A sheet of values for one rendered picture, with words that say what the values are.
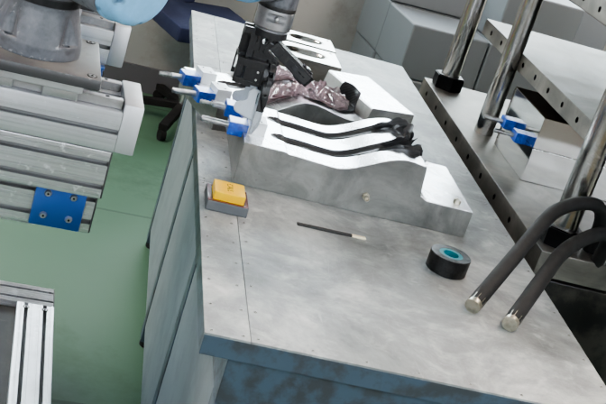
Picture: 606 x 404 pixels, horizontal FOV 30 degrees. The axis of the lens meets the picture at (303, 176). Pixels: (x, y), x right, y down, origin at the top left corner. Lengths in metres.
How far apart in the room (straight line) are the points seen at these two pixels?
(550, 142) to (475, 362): 1.17
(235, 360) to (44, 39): 0.61
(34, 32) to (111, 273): 1.76
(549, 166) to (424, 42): 1.64
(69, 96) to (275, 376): 0.58
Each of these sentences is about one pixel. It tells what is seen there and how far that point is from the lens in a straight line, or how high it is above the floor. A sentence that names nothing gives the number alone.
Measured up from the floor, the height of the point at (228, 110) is 0.89.
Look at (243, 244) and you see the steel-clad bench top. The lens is 2.01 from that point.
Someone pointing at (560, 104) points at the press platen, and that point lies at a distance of 2.89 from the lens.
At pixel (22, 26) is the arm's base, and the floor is 1.08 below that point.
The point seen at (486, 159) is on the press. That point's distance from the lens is 3.05.
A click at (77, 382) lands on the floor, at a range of 3.00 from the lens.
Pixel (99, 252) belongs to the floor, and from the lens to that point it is 3.67.
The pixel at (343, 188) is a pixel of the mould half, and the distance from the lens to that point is 2.29.
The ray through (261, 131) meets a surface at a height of 0.90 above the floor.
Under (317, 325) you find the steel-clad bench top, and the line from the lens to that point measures 1.81.
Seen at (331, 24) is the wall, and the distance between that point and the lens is 5.33.
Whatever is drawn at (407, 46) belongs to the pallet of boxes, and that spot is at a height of 0.70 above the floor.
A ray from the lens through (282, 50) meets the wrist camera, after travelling 2.25.
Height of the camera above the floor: 1.60
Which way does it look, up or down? 19 degrees down
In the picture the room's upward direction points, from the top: 18 degrees clockwise
